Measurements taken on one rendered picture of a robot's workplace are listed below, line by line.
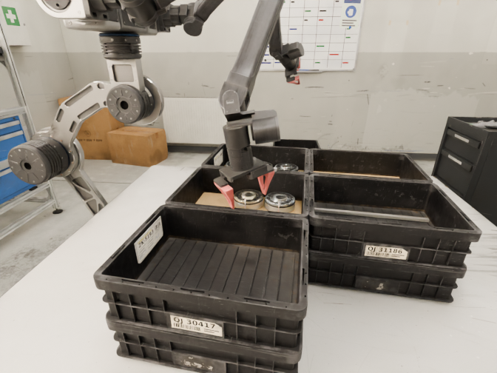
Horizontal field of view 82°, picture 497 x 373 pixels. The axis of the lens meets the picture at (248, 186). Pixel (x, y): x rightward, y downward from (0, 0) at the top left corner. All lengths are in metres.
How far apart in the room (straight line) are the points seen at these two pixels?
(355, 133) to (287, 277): 3.54
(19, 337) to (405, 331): 0.92
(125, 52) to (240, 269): 0.83
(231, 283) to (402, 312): 0.46
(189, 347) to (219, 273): 0.17
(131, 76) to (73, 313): 0.80
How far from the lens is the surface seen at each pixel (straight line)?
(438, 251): 0.87
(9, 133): 2.77
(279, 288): 0.69
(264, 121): 0.65
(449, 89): 4.42
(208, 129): 4.00
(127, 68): 1.22
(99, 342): 0.83
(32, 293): 1.05
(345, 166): 1.32
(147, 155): 3.80
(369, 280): 0.88
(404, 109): 4.26
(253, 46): 0.74
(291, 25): 3.90
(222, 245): 0.81
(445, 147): 2.59
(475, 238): 0.86
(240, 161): 0.67
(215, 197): 1.06
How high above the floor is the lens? 1.31
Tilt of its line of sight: 25 degrees down
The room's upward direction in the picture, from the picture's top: straight up
